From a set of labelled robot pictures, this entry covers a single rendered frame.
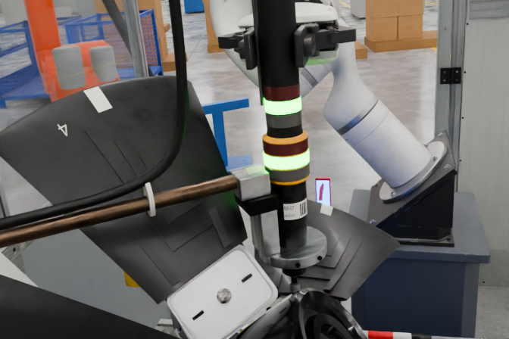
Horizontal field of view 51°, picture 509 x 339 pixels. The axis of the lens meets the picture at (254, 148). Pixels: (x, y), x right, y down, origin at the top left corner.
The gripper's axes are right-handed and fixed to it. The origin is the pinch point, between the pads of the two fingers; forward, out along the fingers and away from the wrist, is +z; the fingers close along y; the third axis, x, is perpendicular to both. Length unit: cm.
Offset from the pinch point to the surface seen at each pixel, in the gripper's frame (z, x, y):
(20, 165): 5.9, -8.9, 24.3
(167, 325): -37, -61, 33
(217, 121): -326, -106, 106
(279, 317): 10.5, -20.9, -0.5
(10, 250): -42, -48, 70
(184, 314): 9.0, -22.3, 8.7
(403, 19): -823, -100, -58
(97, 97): -3.1, -4.7, 20.1
